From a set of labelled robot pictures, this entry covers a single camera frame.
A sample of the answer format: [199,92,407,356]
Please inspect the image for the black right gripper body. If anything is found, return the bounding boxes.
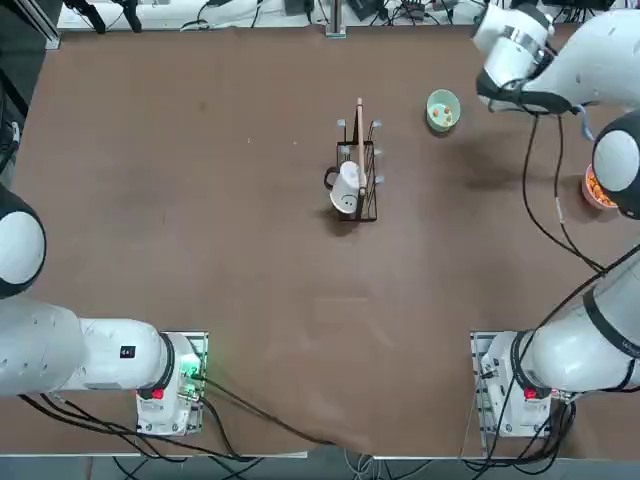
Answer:
[476,69,575,115]

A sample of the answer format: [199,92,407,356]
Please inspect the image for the blue spoon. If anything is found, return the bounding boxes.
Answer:
[573,103,595,142]

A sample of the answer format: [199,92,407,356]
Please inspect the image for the orange popcorn heap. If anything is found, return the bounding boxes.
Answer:
[585,172,619,207]

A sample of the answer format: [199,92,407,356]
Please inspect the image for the green bowl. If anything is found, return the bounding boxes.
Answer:
[425,88,462,135]

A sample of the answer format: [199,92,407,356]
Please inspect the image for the pink bowl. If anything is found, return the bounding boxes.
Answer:
[580,163,622,210]

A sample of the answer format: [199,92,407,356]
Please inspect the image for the white smiley mug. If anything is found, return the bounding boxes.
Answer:
[323,160,370,215]

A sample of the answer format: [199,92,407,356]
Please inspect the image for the black tripod leg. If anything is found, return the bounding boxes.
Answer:
[64,0,108,35]
[119,0,144,33]

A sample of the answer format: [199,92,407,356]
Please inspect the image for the thin black cable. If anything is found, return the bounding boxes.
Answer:
[520,112,609,276]

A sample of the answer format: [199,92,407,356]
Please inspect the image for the black cable with label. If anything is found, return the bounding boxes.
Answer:
[553,112,604,271]

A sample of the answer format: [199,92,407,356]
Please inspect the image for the tangled black cables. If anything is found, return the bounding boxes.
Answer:
[347,0,484,27]

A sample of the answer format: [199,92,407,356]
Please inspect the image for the wooden rack handle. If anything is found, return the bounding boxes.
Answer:
[355,97,368,196]

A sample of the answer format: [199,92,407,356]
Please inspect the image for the black wire cup rack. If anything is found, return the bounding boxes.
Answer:
[335,97,386,222]

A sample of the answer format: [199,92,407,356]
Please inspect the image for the aluminium frame post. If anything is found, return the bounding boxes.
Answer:
[326,0,347,39]

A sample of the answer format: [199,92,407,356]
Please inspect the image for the black base cable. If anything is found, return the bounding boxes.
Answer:
[459,387,579,474]

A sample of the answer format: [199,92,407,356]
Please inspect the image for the thick black cable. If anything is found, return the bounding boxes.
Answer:
[199,375,374,451]

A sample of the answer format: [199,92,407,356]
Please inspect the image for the aluminium frame profile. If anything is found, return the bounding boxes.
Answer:
[9,0,62,50]

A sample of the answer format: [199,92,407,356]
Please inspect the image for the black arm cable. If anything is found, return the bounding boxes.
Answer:
[17,393,264,464]

